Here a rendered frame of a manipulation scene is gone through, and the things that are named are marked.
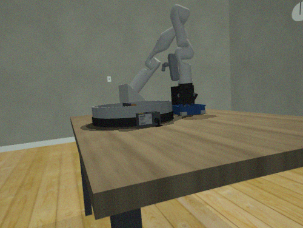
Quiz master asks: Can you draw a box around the blue crate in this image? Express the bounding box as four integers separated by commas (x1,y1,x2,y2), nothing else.
172,104,206,116

